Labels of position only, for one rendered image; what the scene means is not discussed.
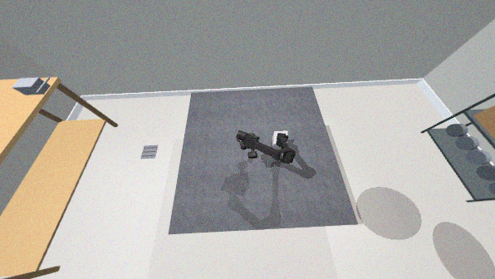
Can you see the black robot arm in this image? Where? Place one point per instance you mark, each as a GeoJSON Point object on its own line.
{"type": "Point", "coordinates": [248, 141]}

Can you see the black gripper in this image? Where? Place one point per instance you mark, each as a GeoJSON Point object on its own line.
{"type": "Point", "coordinates": [252, 154]}

